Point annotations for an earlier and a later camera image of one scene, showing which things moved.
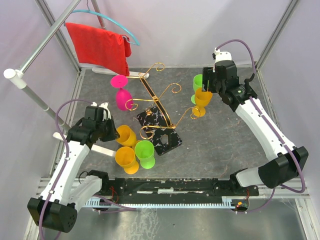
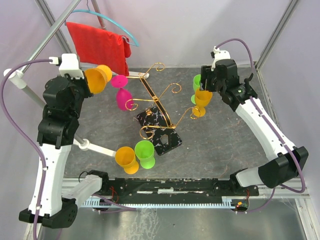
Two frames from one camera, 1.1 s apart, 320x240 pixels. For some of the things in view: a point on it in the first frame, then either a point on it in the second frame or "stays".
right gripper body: [209, 74] stays
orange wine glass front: [125, 158] stays
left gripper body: [107, 131] to [80, 86]
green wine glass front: [144, 151] stays
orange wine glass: [127, 136] to [97, 77]
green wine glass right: [197, 83] stays
